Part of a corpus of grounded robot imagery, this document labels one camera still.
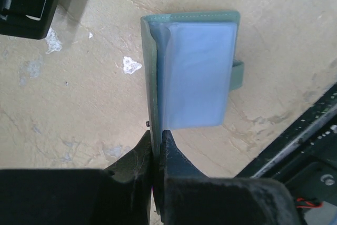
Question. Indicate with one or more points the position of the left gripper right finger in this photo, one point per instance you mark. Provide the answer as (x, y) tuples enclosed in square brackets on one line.
[(184, 195)]

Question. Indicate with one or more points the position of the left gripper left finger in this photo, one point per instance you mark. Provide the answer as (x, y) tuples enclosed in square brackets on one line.
[(119, 194)]

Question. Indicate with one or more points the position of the green card holder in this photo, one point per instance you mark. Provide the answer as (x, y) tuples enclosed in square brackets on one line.
[(190, 69)]

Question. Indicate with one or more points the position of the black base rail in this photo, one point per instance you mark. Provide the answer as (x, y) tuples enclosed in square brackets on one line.
[(303, 158)]

